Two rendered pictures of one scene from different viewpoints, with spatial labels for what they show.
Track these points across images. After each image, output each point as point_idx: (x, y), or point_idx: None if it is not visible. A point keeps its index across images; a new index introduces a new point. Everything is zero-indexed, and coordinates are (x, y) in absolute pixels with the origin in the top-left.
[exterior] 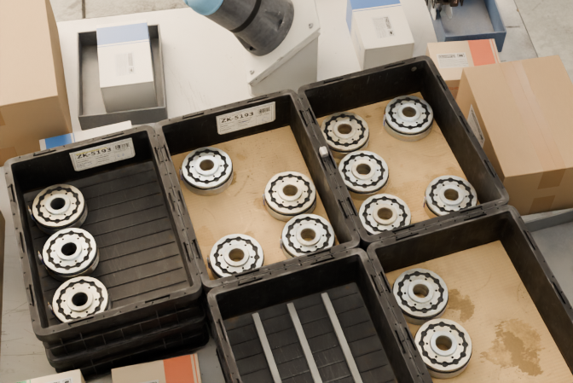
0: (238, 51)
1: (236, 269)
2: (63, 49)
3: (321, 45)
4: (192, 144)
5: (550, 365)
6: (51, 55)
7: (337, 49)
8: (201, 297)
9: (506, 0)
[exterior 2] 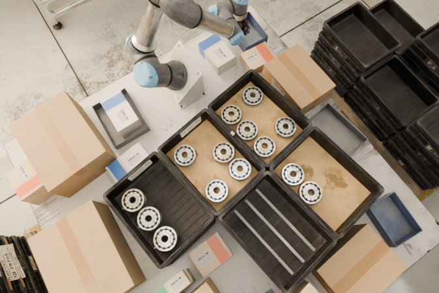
0: None
1: (219, 196)
2: (88, 114)
3: None
4: (172, 146)
5: (349, 181)
6: (93, 132)
7: (202, 68)
8: None
9: (258, 17)
